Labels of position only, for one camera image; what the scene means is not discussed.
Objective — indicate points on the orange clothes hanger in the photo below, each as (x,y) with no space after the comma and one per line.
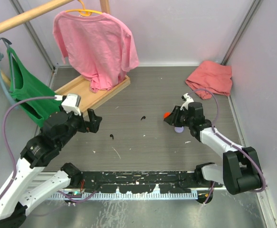
(83,11)

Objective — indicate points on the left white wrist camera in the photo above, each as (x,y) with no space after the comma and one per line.
(70,103)

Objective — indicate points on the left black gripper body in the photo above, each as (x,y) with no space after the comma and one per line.
(80,121)

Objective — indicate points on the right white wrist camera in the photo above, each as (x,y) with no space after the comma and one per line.
(187,100)

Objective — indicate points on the white slotted cable duct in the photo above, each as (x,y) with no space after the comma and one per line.
(156,195)

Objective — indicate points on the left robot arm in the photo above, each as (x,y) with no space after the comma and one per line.
(16,202)

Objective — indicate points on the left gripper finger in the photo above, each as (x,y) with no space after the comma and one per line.
(91,114)
(94,124)

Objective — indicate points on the salmon folded cloth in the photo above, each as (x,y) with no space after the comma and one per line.
(210,78)

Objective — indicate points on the pink t-shirt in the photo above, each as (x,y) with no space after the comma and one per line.
(101,48)

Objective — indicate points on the green tank top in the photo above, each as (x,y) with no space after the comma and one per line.
(24,85)

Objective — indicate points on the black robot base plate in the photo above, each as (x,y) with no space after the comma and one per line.
(137,181)

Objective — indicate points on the wooden clothes rack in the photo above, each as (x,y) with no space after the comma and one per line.
(78,85)

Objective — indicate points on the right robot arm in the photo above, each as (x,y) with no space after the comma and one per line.
(240,170)

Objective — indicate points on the grey-blue clothes hanger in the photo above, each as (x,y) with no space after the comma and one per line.
(2,83)

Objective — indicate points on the orange earbud case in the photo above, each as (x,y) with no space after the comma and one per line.
(166,114)

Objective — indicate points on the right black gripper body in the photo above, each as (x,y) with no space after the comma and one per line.
(185,119)

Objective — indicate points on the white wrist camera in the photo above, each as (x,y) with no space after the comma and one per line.
(70,103)
(187,100)

